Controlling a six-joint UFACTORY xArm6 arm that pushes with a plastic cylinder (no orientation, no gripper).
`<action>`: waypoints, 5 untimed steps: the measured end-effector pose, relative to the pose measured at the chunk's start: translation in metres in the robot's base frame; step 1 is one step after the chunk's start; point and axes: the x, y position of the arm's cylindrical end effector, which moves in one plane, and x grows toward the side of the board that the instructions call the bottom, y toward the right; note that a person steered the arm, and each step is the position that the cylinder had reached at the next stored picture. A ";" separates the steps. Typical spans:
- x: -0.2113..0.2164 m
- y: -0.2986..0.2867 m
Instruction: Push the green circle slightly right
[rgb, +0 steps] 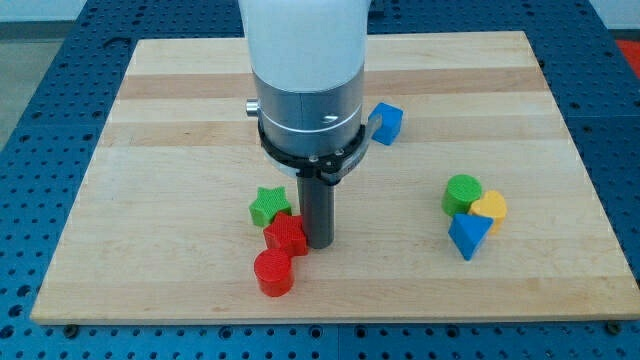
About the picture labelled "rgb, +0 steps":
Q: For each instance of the yellow heart block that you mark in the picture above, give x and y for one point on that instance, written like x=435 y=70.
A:
x=491 y=204

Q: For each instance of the red star block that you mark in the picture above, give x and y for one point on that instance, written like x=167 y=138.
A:
x=286 y=233

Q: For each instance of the blue cube block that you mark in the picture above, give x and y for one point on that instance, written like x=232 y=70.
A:
x=391 y=122

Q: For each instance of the green star block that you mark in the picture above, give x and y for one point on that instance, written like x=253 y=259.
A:
x=268 y=203

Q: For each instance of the wooden board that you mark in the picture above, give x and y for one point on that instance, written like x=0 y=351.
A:
x=160 y=231

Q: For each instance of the blue triangle block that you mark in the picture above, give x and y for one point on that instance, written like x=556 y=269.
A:
x=468 y=233

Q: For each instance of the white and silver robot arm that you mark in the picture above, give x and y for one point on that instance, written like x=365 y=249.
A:
x=307 y=57

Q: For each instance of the green cylinder block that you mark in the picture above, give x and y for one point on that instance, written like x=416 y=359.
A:
x=460 y=192

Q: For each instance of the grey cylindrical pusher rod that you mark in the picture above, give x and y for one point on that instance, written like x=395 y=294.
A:
x=316 y=201

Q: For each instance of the red cylinder block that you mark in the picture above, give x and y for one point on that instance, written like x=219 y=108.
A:
x=273 y=271

